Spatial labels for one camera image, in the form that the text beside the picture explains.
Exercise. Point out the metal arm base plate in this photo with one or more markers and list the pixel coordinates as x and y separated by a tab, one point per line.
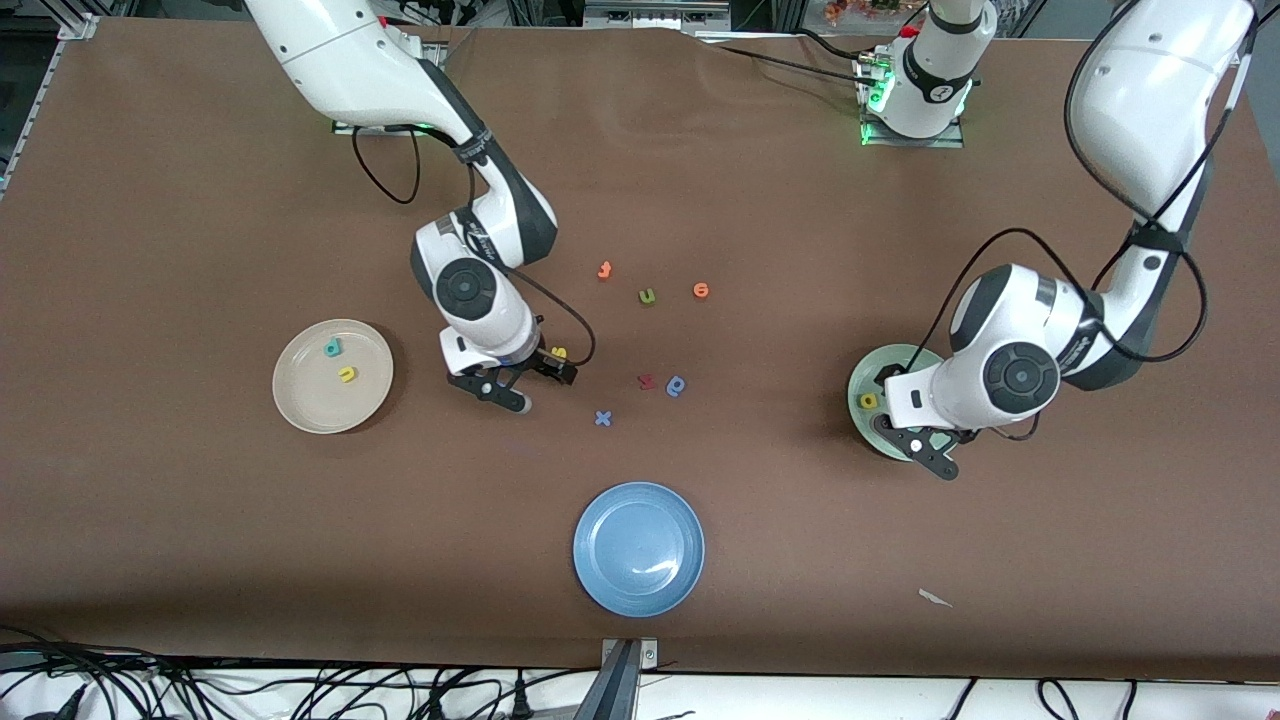
436	60
950	143

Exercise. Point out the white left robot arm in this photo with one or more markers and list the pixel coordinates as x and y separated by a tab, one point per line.
1150	90

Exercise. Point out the aluminium frame profile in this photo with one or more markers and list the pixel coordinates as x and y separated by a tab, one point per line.
78	20

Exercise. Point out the grey power strip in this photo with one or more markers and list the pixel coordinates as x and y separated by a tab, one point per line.
650	15

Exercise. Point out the blue foam letter a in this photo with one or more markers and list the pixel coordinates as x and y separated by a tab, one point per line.
683	388

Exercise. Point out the beige brown plate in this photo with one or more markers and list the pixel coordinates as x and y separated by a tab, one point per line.
345	405

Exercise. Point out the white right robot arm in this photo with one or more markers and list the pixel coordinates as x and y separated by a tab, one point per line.
340	50

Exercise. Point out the white paper scrap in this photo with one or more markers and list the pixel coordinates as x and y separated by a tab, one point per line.
935	598

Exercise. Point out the light green plate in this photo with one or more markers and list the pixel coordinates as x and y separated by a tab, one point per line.
860	428

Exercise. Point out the orange leaf decoration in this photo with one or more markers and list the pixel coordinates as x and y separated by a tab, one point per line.
850	12

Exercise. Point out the blue plate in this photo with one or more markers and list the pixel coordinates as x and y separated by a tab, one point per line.
638	548

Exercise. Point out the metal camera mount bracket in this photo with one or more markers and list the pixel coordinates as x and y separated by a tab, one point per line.
620	690

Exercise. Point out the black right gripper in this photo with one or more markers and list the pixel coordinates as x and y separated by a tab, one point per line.
531	362

